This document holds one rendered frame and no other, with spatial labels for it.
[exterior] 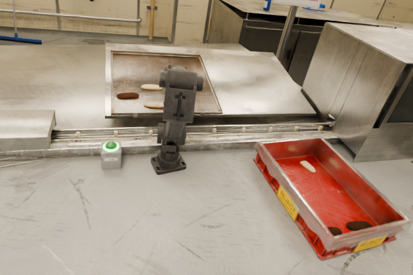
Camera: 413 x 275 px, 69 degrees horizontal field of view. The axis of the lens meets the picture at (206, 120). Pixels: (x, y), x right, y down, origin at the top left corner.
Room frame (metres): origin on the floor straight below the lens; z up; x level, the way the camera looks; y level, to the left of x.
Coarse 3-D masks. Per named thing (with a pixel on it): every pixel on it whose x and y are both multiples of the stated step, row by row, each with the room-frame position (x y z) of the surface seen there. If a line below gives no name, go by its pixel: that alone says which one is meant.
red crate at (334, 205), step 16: (256, 160) 0.98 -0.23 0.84; (288, 160) 1.04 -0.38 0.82; (304, 160) 1.06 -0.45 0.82; (288, 176) 0.93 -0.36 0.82; (304, 176) 0.95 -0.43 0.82; (320, 176) 0.97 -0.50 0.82; (304, 192) 0.86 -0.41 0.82; (320, 192) 0.87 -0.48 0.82; (336, 192) 0.89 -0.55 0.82; (320, 208) 0.79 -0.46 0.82; (336, 208) 0.80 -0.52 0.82; (352, 208) 0.82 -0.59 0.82; (304, 224) 0.68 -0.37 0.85; (336, 224) 0.73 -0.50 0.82; (320, 240) 0.60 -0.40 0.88; (384, 240) 0.69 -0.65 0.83; (320, 256) 0.58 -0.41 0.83; (336, 256) 0.60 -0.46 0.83
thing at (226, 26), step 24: (216, 0) 3.74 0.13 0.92; (240, 0) 3.79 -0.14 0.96; (216, 24) 3.61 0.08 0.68; (240, 24) 2.96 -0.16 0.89; (264, 24) 3.00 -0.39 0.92; (312, 24) 3.27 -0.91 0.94; (360, 24) 3.75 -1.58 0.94; (384, 24) 3.61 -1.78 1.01; (264, 48) 3.02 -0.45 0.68; (288, 48) 3.12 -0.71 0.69; (312, 48) 3.22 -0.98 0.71; (288, 72) 3.15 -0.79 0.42
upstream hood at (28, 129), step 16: (0, 112) 0.88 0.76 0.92; (16, 112) 0.90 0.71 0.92; (32, 112) 0.92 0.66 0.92; (48, 112) 0.94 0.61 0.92; (0, 128) 0.80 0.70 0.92; (16, 128) 0.81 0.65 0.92; (32, 128) 0.83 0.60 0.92; (48, 128) 0.84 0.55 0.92; (0, 144) 0.75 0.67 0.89; (16, 144) 0.76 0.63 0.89; (32, 144) 0.78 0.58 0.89; (48, 144) 0.80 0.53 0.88
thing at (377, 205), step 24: (264, 144) 0.99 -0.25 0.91; (288, 144) 1.04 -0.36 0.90; (312, 144) 1.09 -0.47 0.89; (336, 168) 0.98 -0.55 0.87; (288, 192) 0.76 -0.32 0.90; (360, 192) 0.86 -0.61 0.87; (312, 216) 0.65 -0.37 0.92; (384, 216) 0.75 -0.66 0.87; (336, 240) 0.58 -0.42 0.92; (360, 240) 0.61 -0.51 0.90
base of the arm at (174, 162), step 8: (160, 152) 0.86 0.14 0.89; (168, 152) 0.86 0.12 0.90; (176, 152) 0.86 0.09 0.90; (152, 160) 0.87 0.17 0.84; (160, 160) 0.84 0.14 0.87; (168, 160) 0.84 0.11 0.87; (176, 160) 0.86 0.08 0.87; (160, 168) 0.83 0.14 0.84; (168, 168) 0.83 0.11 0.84; (176, 168) 0.85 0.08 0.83; (184, 168) 0.87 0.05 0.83
